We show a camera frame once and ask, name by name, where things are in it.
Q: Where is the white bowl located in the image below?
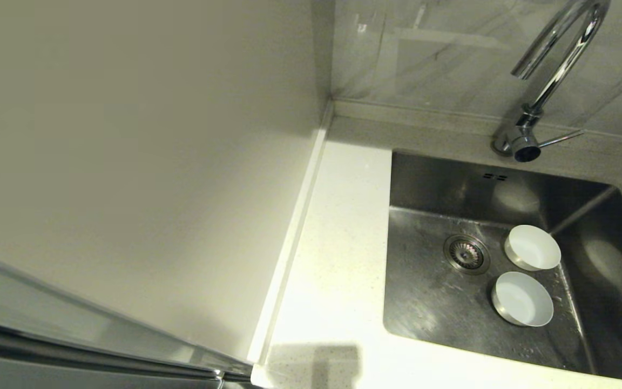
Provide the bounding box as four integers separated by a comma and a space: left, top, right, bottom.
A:
504, 224, 562, 272
491, 271, 555, 327

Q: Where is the stainless steel sink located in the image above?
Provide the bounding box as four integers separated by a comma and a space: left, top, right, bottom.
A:
381, 149, 622, 385

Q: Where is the round metal drain strainer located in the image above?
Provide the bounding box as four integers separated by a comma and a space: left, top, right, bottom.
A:
443, 233, 491, 276

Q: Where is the white cabinet side panel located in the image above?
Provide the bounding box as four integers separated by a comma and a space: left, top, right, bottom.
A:
0, 0, 334, 363

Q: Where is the chrome gooseneck faucet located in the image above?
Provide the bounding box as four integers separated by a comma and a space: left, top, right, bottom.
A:
491, 0, 611, 164

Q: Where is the glossy grey appliance door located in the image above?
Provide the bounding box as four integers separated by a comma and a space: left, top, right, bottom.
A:
0, 246, 253, 389

